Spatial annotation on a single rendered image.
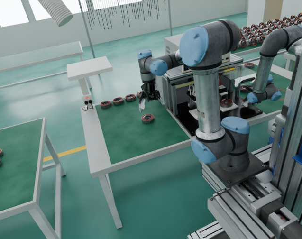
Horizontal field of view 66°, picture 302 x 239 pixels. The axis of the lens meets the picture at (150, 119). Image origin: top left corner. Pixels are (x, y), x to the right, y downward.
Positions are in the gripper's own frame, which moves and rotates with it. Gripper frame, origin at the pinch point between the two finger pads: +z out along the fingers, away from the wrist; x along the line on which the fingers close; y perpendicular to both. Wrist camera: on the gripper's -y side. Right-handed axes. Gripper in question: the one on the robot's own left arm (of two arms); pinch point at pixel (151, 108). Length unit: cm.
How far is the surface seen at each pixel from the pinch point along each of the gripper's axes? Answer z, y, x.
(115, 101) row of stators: 36, -92, -5
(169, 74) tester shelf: 4, -47, 36
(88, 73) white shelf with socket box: -5, -75, -24
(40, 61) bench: 41, -329, -77
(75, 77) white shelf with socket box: -4, -76, -35
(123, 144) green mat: 40, -27, -17
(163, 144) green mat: 40.2, -10.8, 9.0
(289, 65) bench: 55, -83, 218
